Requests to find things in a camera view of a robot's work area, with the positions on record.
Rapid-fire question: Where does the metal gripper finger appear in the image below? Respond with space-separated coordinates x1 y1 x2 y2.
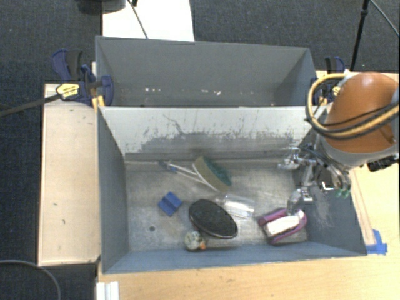
286 188 314 216
277 147 309 172

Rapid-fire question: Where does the pink and white stapler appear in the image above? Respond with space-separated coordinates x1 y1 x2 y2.
257 207 309 247

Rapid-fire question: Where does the black oval disc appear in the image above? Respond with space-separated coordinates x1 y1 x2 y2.
187 198 239 240

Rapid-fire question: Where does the grey metal bin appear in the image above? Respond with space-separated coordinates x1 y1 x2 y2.
94 35 368 275

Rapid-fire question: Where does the blue grooved block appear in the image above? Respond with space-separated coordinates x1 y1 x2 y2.
157 191 183 218

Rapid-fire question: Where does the pale wood flat board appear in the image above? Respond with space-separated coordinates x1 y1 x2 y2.
37 83 103 267

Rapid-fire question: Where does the black cylinder on white bracket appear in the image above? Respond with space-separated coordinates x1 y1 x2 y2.
366 154 400 173

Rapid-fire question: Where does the green dish brush clear handle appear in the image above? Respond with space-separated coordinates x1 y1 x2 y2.
157 155 233 194

